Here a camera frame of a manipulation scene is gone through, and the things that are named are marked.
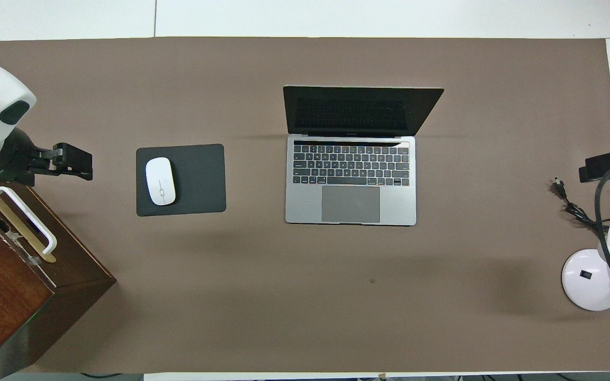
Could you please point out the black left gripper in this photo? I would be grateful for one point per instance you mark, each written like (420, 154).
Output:
(19, 159)

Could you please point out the grey aluminium laptop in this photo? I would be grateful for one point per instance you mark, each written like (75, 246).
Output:
(350, 180)

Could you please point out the white computer mouse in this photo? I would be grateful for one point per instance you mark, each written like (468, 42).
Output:
(160, 181)

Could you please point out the white desk lamp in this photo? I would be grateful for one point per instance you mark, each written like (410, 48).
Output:
(585, 280)

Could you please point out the black mouse pad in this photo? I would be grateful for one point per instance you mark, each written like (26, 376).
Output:
(199, 180)

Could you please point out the dark brown wooden box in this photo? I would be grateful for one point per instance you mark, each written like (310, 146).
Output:
(14, 296)

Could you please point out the brown paper table mat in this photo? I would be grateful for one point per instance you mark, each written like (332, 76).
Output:
(284, 296)

